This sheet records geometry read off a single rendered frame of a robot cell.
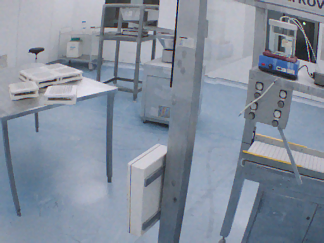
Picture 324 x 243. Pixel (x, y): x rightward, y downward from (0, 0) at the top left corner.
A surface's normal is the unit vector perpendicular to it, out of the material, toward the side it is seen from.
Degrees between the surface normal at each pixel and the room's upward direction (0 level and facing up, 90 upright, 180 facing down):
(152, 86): 90
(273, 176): 90
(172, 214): 90
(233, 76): 90
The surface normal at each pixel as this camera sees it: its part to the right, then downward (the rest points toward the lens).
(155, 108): -0.37, 0.29
